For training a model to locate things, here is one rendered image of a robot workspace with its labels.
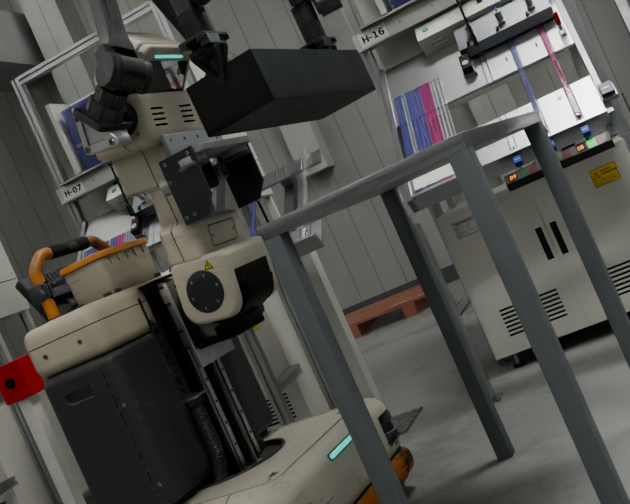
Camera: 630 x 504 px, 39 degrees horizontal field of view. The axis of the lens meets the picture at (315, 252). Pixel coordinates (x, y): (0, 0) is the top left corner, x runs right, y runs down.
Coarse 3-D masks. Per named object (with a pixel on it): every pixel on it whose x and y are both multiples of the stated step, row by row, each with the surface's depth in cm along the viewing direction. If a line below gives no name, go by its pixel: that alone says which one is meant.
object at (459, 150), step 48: (480, 144) 173; (336, 192) 166; (384, 192) 233; (480, 192) 155; (288, 240) 175; (576, 240) 215; (288, 288) 175; (432, 288) 233; (528, 288) 155; (528, 336) 157; (624, 336) 215; (336, 384) 174; (480, 384) 233; (576, 384) 157; (576, 432) 156; (384, 480) 174
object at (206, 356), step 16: (240, 272) 213; (256, 272) 220; (160, 288) 224; (176, 288) 223; (240, 288) 212; (256, 288) 216; (176, 304) 220; (256, 304) 221; (224, 320) 217; (240, 320) 217; (256, 320) 223; (192, 336) 221; (208, 336) 226; (224, 336) 218; (208, 352) 224; (224, 352) 230
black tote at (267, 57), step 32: (224, 64) 178; (256, 64) 175; (288, 64) 187; (320, 64) 202; (352, 64) 219; (192, 96) 182; (224, 96) 179; (256, 96) 176; (288, 96) 181; (320, 96) 197; (352, 96) 219; (224, 128) 181; (256, 128) 199
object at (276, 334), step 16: (272, 304) 355; (272, 320) 348; (288, 320) 363; (240, 336) 350; (272, 336) 346; (288, 336) 356; (272, 352) 347; (288, 352) 350; (304, 352) 365; (272, 368) 348; (304, 368) 358; (304, 384) 352; (288, 400) 348; (304, 400) 347; (320, 400) 360; (304, 416) 347
